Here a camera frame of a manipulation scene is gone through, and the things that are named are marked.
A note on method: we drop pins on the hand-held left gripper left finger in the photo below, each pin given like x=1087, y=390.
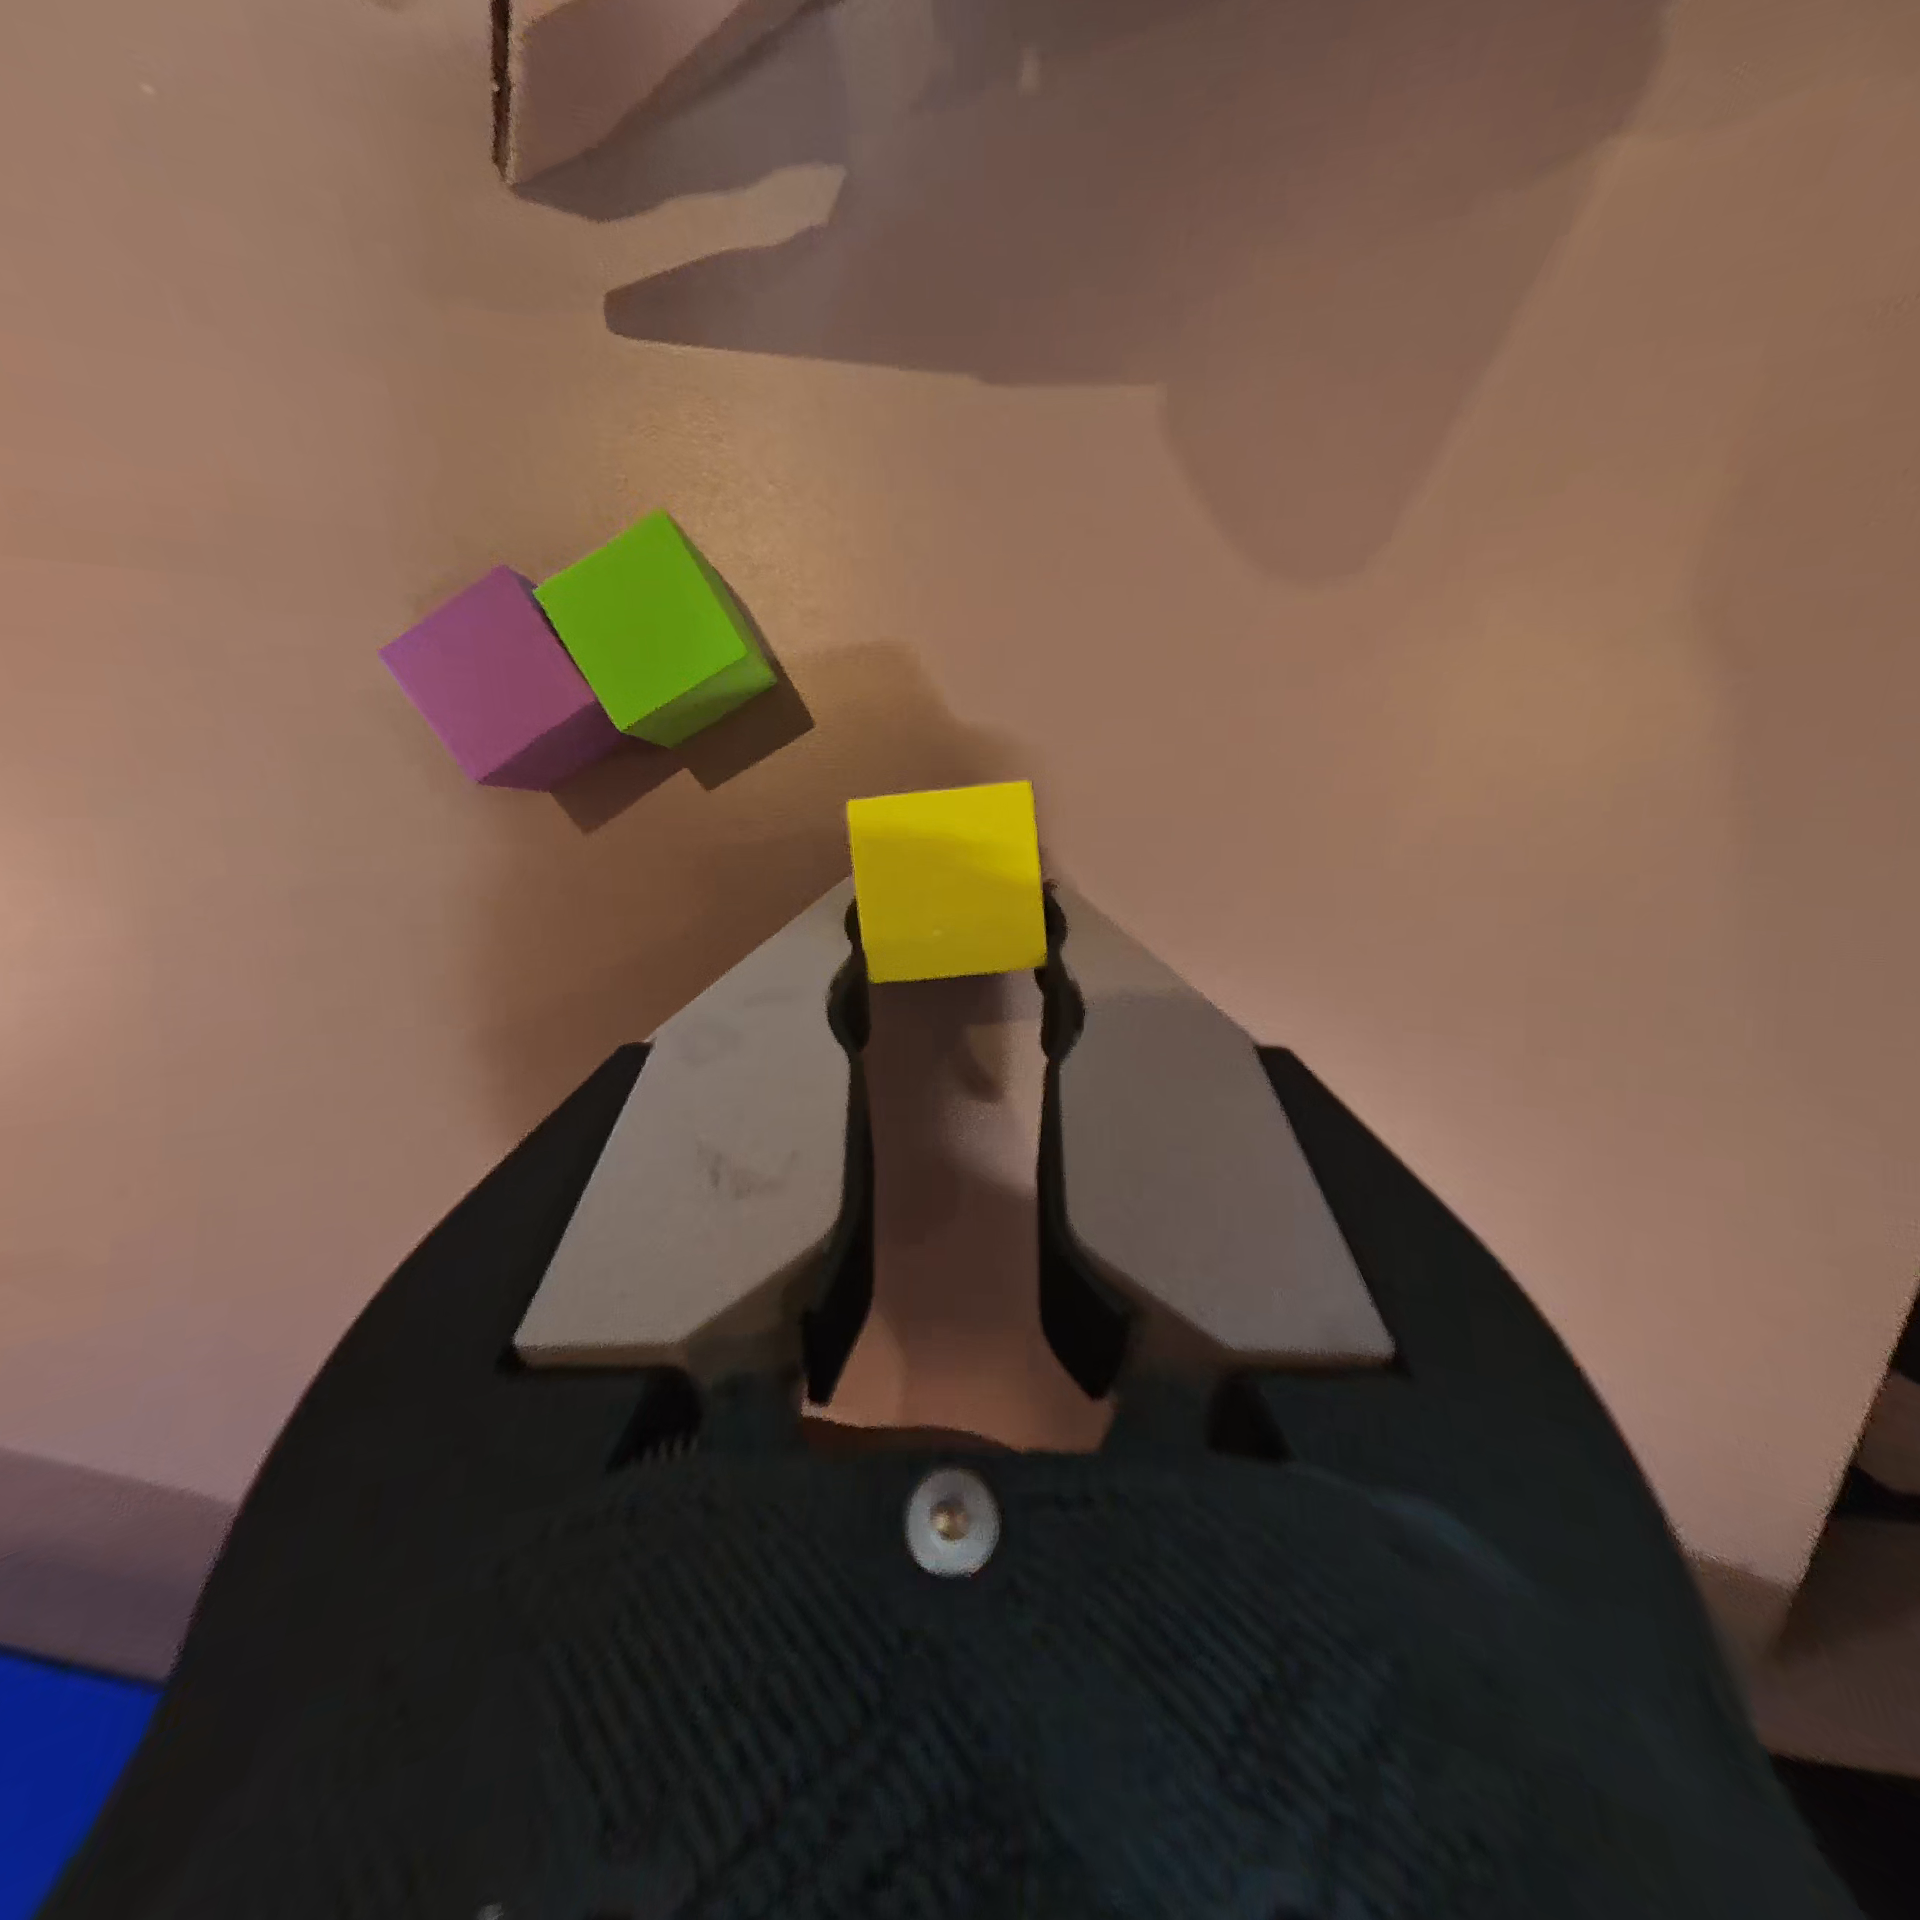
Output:
x=704, y=1185

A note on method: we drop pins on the yellow foam cube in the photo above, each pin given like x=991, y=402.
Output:
x=945, y=879

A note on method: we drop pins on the blue plastic bin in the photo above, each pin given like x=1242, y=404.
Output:
x=61, y=1755

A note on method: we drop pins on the purple foam cube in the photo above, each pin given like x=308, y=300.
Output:
x=495, y=674

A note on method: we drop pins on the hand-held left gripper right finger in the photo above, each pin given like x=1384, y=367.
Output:
x=1201, y=1185

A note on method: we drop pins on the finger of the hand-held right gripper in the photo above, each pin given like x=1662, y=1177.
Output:
x=615, y=74

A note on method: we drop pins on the green foam cube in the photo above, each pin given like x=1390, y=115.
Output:
x=653, y=630

